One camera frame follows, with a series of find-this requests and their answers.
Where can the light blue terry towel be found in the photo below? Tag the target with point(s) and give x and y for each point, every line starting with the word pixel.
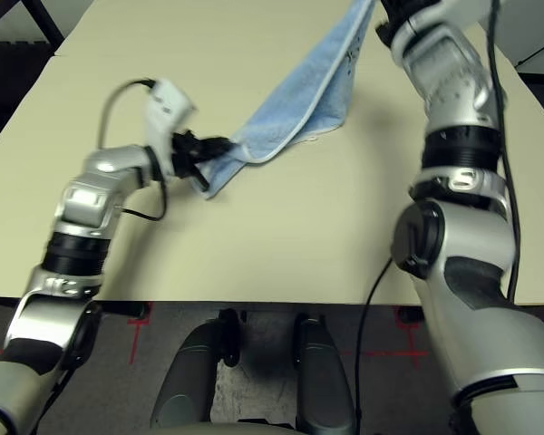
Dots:
pixel 290 104

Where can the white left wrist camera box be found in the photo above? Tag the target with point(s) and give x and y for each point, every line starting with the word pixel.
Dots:
pixel 168 102

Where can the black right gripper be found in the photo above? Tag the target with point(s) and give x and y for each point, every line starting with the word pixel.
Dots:
pixel 403 9

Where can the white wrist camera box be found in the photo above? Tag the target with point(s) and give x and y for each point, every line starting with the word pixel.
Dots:
pixel 476 11
pixel 168 102

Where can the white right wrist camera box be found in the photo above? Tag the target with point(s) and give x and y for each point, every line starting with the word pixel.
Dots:
pixel 476 11

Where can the black foam floor mat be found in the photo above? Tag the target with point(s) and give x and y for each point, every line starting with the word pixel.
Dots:
pixel 4 90

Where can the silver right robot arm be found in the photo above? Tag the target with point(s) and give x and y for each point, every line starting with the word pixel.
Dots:
pixel 462 254

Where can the black table foot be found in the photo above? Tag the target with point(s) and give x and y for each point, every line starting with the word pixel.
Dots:
pixel 408 315

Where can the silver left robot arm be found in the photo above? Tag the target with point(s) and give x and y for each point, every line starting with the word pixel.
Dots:
pixel 86 199

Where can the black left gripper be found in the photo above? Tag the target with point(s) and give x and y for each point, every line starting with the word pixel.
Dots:
pixel 186 151

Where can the black metal frame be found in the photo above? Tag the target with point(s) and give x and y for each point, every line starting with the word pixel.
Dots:
pixel 45 22

